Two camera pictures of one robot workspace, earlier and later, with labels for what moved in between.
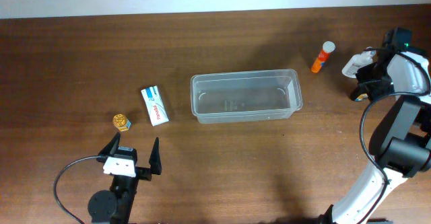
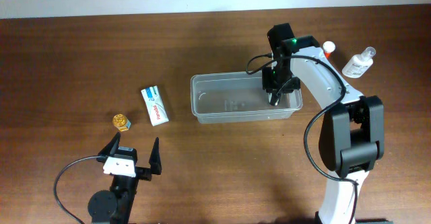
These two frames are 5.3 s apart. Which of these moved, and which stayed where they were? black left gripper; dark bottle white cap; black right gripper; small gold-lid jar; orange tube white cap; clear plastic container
Moved: black right gripper; dark bottle white cap
Stayed: black left gripper; small gold-lid jar; clear plastic container; orange tube white cap
